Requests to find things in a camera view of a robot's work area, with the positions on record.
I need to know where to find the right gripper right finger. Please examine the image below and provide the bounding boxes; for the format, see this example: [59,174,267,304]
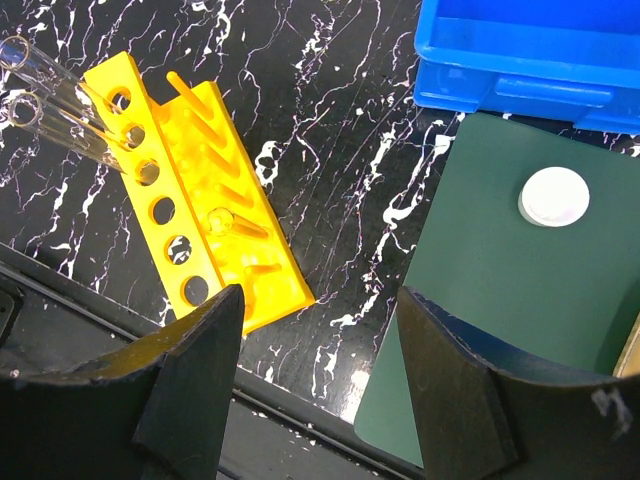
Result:
[397,287,639,479]

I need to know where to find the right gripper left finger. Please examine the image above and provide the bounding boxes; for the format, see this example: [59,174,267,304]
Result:
[1,285,245,479]

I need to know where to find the yellow test tube rack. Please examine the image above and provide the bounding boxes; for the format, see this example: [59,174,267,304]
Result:
[84,52,315,332]

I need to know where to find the clear test tube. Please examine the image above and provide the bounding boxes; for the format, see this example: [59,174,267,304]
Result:
[1,35,123,122]
[7,92,135,175]
[206,207,269,239]

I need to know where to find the blue plastic compartment bin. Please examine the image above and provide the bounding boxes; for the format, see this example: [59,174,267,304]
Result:
[414,0,639,135]

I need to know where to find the green mat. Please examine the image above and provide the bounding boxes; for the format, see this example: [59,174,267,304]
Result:
[354,114,639,470]

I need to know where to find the white round cap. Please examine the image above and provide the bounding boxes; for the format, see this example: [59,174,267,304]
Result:
[518,166,590,228]

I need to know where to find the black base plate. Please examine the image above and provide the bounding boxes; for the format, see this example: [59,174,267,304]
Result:
[1,248,422,479]

